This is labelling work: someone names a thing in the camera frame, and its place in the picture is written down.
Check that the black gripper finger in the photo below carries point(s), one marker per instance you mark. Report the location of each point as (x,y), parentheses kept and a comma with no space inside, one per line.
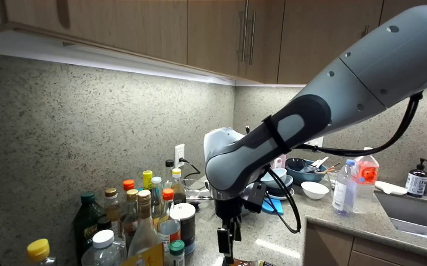
(235,242)
(223,242)

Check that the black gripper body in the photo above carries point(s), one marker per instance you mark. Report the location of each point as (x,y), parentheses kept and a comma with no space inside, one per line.
(229,212)

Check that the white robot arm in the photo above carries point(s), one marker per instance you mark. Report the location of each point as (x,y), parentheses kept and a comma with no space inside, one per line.
(369,64)

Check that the green cap jar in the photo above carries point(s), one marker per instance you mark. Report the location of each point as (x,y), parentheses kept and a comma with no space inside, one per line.
(176,249)

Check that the dark sauce bottle pale cap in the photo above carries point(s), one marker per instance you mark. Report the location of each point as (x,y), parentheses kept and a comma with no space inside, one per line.
(177,190)

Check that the orange bottle red cap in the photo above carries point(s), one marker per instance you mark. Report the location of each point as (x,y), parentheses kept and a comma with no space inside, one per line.
(167,194)

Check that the slim bottle dark cap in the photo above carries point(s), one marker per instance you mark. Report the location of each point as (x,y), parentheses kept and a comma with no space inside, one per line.
(168,165)

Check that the pale cap green bottle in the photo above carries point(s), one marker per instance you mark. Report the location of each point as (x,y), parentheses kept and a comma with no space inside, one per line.
(157,186)

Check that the yellow label glass bottle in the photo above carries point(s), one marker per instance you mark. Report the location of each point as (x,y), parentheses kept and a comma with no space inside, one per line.
(145,231)

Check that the dark bottle tan cap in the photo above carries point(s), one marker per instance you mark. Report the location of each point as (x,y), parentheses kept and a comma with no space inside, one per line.
(131,217)

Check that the clear water bottle blue cap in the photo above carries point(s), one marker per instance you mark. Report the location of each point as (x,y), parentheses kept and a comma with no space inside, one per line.
(343,194)

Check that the gold cap bottle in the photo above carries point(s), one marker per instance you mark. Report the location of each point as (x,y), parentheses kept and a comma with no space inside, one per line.
(109,197)

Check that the clear bottle white cap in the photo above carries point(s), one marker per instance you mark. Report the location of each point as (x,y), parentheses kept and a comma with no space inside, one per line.
(99,256)

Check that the green oil bottle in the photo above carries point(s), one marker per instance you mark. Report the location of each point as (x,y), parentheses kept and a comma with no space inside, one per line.
(87,222)

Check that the red cap spray bottle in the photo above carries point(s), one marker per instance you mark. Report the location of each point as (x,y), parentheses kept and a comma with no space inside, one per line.
(366,174)

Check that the clear bottle yellow cap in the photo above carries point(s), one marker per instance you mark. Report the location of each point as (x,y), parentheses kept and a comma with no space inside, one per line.
(38,249)

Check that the dark jar white lid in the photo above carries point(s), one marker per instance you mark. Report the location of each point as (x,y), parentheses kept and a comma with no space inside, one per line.
(185,224)

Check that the blue silicone lid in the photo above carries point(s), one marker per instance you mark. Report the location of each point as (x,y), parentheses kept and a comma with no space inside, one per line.
(273,208)

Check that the light blue stacked bowl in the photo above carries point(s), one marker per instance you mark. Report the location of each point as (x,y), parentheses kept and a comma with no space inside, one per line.
(279,175)

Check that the dark blue bowl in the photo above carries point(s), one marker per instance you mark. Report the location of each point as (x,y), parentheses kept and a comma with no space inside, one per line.
(298,171)

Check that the small white bowl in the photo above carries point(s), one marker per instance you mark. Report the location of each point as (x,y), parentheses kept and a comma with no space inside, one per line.
(315,190)

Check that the white plastic spatula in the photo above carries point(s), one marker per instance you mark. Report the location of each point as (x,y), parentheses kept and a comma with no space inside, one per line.
(319,163)

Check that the wooden lower cabinet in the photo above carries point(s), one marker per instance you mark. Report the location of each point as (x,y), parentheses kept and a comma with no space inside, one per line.
(369,249)

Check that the wooden cabinet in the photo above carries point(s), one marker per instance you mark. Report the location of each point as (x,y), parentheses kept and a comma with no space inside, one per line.
(369,249)
(148,24)

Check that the white crumpled cloth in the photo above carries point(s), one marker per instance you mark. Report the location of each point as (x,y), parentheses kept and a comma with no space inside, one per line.
(390,188)

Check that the stainless steel sink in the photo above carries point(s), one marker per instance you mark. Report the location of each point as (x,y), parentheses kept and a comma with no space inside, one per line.
(420,215)

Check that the dark soap dispenser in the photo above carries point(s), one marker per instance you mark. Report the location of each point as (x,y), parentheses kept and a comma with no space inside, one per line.
(417,180)

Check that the under-cabinet light strip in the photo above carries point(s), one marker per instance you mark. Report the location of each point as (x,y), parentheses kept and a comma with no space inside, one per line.
(99,60)

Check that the wooden upper cabinet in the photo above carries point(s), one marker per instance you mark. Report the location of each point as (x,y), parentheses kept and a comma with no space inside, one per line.
(148,24)

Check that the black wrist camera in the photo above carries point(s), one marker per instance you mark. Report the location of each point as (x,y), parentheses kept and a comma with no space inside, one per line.
(257,197)

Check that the white wall outlet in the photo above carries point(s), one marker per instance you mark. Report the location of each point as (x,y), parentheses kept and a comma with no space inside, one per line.
(315,143)
(179,152)

